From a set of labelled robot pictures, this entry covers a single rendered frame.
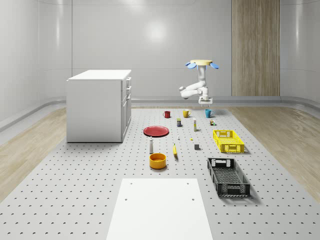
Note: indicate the flat-sided can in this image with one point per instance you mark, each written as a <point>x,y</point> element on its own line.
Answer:
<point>178,122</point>

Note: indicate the yellow bowl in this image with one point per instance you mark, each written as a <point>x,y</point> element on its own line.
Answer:
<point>157,161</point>

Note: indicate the white cabinet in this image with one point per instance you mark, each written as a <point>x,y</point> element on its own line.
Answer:
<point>95,110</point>

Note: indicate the yellow basket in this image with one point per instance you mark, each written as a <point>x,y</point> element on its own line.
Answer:
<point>228,141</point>

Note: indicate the small white bottle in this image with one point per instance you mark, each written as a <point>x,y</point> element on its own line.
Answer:
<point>151,146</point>

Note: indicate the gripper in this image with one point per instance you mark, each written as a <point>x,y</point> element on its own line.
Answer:
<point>205,100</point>

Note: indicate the puzzle cube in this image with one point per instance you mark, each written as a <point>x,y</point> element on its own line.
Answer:
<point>212,122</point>

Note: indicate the white board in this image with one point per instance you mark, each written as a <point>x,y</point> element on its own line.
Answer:
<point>158,210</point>

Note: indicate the yellow mug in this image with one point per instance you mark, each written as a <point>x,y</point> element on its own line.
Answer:
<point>186,113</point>

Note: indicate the red mug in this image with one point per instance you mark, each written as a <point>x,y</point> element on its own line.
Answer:
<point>167,114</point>

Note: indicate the blue mug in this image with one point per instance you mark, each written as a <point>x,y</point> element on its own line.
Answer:
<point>208,113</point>

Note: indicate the dark grey basket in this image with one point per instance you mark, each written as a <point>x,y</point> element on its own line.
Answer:
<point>228,178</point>

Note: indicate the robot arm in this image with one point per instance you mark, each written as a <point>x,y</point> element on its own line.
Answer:
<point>201,75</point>

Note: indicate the grey cube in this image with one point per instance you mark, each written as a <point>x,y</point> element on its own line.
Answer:
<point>197,147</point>

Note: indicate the red plate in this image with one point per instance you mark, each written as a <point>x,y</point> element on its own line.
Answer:
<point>156,131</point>

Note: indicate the yellow white box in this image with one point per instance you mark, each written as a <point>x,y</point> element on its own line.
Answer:
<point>194,125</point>

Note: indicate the banana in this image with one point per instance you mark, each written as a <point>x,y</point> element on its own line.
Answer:
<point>175,151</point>

